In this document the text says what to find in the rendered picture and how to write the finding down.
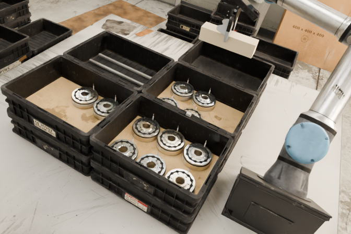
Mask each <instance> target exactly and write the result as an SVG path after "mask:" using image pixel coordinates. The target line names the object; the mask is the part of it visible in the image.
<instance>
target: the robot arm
mask: <svg viewBox="0 0 351 234"><path fill-rule="evenodd" d="M264 1H265V2H266V3H268V4H274V3H276V4H278V5H279V6H281V7H283V8H285V9H287V10H289V11H290V12H292V13H294V14H296V15H298V16H299V17H301V18H303V19H305V20H307V21H309V22H310V23H312V24H314V25H316V26H318V27H320V28H321V29H323V30H325V31H327V32H329V33H331V34H332V35H334V36H336V37H337V40H338V42H340V43H342V44H344V45H346V46H348V48H347V49H346V51H345V52H344V54H343V56H342V57H341V59H340V60H339V62H338V64H337V65H336V67H335V69H334V70H333V71H332V73H331V75H330V76H329V78H328V80H327V81H326V83H325V85H324V86H323V88H322V89H321V91H320V93H319V94H318V96H317V97H316V99H315V101H314V102H313V104H312V106H311V107H310V109H309V111H306V112H302V113H301V114H300V115H299V117H298V118H297V120H296V121H295V123H294V124H293V125H292V126H291V127H290V129H289V131H288V133H287V134H286V137H285V142H284V144H283V146H282V148H281V150H280V153H279V155H278V157H277V160H276V161H275V162H274V164H273V165H272V166H271V167H270V168H269V169H268V170H267V171H266V172H265V174H264V176H263V178H264V179H265V180H267V181H269V182H270V183H272V184H274V185H276V186H278V187H280V188H282V189H284V190H286V191H288V192H290V193H292V194H294V195H297V196H300V197H302V198H306V197H307V194H308V184H309V175H310V173H311V170H312V168H313V166H314V164H315V162H318V161H320V160H321V159H323V158H324V157H325V155H326V154H327V152H328V150H329V147H330V143H331V142H332V140H333V138H334V137H335V135H336V134H337V129H336V123H337V122H338V120H339V118H340V117H341V115H342V114H343V112H344V110H345V109H346V107H347V106H348V104H349V102H350V101H351V17H348V16H346V15H344V14H342V13H340V12H339V11H336V10H334V9H333V8H331V7H329V6H327V5H325V4H323V3H321V2H319V1H317V0H264ZM241 9H242V10H243V11H244V12H245V13H246V14H247V15H248V16H249V17H250V18H251V19H252V20H253V21H256V20H257V19H258V18H259V16H260V13H259V11H258V10H257V9H255V8H254V7H253V5H252V4H251V3H250V2H249V1H248V0H220V2H219V3H218V7H217V11H216V15H217V16H220V18H223V19H224V20H223V21H222V22H223V25H218V26H217V28H216V29H217V31H219V32H220V33H221V34H223V35H224V36H225V37H224V42H226V41H227V40H228V39H229V35H230V32H231V30H232V31H234V29H235V26H236V23H237V20H238V17H239V14H240V12H241ZM225 18H227V19H225Z"/></svg>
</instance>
